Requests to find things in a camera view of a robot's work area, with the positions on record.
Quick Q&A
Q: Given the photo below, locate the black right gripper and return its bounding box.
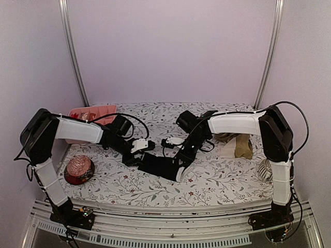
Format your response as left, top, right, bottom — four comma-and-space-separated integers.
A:
176, 133, 208, 167

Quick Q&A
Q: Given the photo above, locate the tan beige underwear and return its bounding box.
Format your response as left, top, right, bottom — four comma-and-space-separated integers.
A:
215, 133, 253, 159

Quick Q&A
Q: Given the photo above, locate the black white-striped underwear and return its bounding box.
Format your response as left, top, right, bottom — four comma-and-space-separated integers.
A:
138, 153, 192, 182

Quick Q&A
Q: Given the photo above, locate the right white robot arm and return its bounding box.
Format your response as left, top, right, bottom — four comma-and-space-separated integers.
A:
174, 106, 293, 225

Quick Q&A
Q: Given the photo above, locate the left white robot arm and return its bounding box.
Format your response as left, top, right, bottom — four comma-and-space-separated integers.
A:
20, 108, 148, 224

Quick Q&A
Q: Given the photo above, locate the red patterned bowl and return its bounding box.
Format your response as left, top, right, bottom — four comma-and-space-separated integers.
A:
64, 155, 95, 185

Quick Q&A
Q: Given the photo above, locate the floral patterned table cloth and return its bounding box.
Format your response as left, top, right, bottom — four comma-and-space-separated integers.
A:
58, 102, 291, 208

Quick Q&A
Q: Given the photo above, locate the pink divided organizer box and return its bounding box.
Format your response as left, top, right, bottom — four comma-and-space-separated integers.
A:
65, 105, 117, 144

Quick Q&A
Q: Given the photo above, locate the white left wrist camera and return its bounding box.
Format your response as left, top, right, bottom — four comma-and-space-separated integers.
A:
131, 138, 155, 153

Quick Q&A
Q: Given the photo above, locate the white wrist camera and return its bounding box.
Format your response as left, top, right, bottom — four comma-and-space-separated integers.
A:
161, 137, 184, 149
131, 138, 155, 153

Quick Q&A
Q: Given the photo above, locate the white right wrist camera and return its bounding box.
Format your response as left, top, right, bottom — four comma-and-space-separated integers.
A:
161, 137, 184, 149

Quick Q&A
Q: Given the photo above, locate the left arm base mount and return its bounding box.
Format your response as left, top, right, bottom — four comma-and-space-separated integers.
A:
50, 199, 96, 230

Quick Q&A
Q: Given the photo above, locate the striped metal wire cup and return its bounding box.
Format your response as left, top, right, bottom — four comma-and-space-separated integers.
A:
257, 159, 273, 182

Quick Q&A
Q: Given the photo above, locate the aluminium front rail frame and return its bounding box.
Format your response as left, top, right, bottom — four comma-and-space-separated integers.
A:
22, 200, 324, 248

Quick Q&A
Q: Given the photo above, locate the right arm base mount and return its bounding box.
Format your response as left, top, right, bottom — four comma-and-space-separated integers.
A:
248, 202, 294, 230

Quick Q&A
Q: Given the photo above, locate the right aluminium corner post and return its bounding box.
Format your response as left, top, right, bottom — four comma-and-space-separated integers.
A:
253, 0, 284, 110

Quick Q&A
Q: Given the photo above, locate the aluminium corner post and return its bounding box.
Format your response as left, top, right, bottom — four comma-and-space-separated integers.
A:
253, 0, 284, 110
58, 0, 89, 107

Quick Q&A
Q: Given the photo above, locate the left aluminium corner post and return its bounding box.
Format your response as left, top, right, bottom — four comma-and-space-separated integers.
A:
58, 0, 89, 107

